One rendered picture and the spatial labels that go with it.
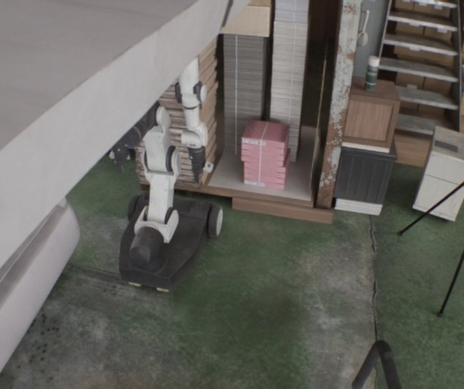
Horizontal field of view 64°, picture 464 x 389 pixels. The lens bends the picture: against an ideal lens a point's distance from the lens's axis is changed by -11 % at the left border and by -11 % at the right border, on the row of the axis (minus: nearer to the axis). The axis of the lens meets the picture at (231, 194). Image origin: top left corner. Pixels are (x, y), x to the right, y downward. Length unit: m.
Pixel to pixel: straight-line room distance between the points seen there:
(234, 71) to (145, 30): 2.53
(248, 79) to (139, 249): 1.41
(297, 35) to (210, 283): 1.62
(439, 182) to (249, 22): 1.64
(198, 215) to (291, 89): 1.06
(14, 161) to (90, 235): 2.54
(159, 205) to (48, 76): 2.03
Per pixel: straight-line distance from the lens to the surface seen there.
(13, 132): 0.23
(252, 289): 2.34
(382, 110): 2.51
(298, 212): 2.74
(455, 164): 2.80
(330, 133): 2.49
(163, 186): 2.27
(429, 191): 2.93
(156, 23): 0.37
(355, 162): 2.68
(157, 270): 2.21
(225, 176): 2.96
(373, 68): 2.47
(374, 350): 1.37
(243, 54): 2.81
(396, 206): 3.07
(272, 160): 2.72
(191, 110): 1.88
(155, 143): 2.11
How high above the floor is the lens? 1.84
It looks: 39 degrees down
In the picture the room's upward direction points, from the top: straight up
